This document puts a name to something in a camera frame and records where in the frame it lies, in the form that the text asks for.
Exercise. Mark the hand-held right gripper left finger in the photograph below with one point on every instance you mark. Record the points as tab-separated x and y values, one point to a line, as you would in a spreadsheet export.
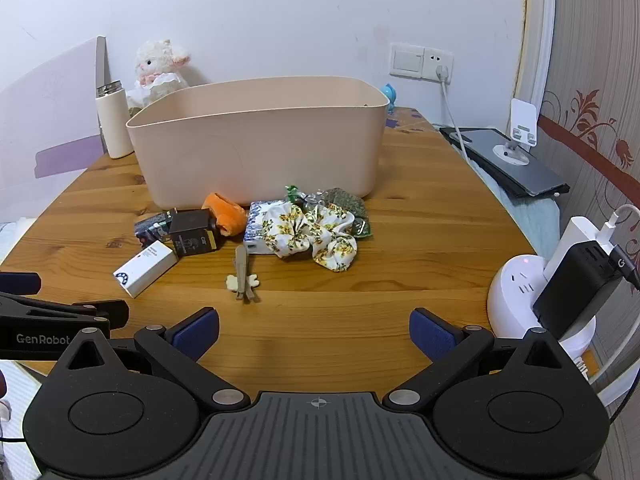
197	332

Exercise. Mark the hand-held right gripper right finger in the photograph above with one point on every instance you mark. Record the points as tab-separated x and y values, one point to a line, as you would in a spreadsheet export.
430	332

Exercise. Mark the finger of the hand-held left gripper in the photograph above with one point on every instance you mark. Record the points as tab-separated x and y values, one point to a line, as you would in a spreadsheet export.
100	311
20	283

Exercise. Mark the white checked cloth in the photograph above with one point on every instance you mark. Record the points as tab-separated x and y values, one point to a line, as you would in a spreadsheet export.
22	395

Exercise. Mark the white rectangular box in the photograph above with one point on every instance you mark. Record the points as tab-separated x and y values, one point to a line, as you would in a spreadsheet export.
145	267

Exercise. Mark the wooden clothespin with flower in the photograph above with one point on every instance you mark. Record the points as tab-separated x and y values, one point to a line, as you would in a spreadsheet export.
242	275

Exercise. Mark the round white power socket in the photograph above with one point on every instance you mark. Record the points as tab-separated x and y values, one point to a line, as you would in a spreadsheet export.
510	300

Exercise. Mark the small dark printed box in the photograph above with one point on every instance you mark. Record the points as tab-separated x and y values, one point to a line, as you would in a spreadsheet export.
152	227

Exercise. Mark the black box with gold print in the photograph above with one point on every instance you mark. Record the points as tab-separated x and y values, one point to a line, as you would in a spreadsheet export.
192	232

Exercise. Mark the blue white tissue pack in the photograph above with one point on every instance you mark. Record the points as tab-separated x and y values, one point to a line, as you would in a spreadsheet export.
255	225

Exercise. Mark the orange plush carrot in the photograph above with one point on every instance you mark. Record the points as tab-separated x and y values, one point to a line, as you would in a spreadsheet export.
227	212

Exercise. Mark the yellow floral scrunchie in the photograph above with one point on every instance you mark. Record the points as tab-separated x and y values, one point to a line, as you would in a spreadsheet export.
310	235

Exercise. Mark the black charger block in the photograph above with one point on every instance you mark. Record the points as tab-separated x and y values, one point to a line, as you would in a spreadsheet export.
575	285

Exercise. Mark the green patterned packet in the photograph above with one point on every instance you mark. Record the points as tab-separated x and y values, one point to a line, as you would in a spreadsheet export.
350	202

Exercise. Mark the light blue cloth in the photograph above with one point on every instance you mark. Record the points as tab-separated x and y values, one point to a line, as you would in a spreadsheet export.
535	220

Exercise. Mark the green candy wrapper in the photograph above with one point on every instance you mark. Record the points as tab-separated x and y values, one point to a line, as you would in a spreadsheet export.
291	193

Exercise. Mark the white charger block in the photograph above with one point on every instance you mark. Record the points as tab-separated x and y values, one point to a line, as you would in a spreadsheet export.
575	235

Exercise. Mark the silver candy wrapper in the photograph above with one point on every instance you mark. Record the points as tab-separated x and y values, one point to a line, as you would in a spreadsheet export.
312	199

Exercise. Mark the white board with purple stripe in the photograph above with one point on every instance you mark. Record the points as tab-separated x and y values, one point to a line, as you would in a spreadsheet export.
55	110

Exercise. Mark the white thermos bottle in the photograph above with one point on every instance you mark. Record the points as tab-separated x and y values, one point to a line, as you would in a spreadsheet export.
115	125

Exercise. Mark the dark grey laptop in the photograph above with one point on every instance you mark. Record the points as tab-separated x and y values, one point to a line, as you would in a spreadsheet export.
525	172

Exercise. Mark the beige plastic storage bin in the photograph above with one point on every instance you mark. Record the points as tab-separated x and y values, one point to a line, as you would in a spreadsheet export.
250	150

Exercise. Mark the purple patterned cloth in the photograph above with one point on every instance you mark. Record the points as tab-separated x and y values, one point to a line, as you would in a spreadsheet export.
410	120

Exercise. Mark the white phone stand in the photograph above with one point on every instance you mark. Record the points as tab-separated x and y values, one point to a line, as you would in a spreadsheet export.
522	122

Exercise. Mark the blue toy figure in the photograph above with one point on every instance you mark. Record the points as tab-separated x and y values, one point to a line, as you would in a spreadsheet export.
389	96

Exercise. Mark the white plush lamb toy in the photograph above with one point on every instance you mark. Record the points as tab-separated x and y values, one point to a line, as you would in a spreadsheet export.
155	62

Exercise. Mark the white wall switch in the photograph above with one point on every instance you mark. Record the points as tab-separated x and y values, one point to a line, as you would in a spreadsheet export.
406	60

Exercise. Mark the white wall outlet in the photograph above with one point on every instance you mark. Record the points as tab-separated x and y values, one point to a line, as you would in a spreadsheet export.
431	57

